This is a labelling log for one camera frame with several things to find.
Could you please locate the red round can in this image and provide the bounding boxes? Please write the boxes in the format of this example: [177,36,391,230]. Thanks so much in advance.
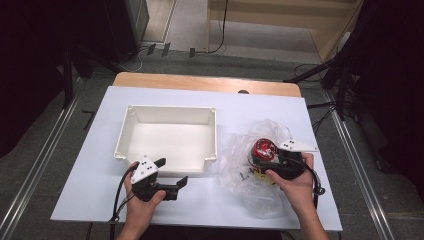
[251,137,280,164]

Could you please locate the dark curtain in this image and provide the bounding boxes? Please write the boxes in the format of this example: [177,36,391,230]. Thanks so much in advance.
[0,0,111,159]
[339,0,424,201]

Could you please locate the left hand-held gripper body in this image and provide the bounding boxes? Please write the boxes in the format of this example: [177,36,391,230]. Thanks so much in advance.
[130,154,182,203]

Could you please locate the translucent smiley plastic bag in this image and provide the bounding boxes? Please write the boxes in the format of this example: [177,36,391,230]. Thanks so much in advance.
[215,118,296,220]

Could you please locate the black hanging cable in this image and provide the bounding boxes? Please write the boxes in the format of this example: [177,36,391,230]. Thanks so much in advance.
[189,0,230,58]

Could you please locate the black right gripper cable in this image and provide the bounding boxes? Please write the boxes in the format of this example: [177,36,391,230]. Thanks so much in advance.
[288,157,326,212]

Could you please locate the white table mat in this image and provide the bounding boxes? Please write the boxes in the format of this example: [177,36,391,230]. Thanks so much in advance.
[50,85,344,232]

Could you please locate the person's right hand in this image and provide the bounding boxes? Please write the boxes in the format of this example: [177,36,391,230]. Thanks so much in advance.
[265,152,316,214]

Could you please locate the black floor cables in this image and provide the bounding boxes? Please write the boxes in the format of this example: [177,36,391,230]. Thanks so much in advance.
[293,63,339,135]

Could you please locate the wooden table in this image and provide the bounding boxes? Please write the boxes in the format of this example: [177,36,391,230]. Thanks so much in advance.
[112,71,303,98]

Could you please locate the dark cabinet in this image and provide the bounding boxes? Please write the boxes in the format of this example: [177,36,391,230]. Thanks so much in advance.
[101,0,150,65]

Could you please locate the metal floor rail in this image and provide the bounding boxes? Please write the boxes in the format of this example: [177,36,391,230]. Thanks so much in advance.
[324,91,397,240]
[0,94,83,240]

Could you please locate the white floor cable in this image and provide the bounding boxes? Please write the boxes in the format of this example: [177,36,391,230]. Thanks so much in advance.
[123,46,152,74]

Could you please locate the black upright stand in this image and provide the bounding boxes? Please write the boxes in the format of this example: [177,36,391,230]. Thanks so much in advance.
[60,48,75,110]

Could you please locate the light wooden shelf unit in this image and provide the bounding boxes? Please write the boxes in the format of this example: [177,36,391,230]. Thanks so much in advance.
[205,0,366,65]

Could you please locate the person's dark clothing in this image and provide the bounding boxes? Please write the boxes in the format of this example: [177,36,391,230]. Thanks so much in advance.
[139,225,284,240]

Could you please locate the person's left hand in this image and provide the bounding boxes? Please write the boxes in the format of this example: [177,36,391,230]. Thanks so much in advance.
[123,161,167,232]

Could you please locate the white plastic bin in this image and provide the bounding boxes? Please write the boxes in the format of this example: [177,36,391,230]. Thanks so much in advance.
[113,104,218,175]

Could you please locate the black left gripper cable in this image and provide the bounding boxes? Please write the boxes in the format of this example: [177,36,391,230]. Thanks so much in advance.
[107,164,138,240]

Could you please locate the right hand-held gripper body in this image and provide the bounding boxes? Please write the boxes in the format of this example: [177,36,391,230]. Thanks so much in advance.
[263,138,320,181]

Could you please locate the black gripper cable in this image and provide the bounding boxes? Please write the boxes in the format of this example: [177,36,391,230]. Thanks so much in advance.
[288,157,326,212]
[107,164,138,240]

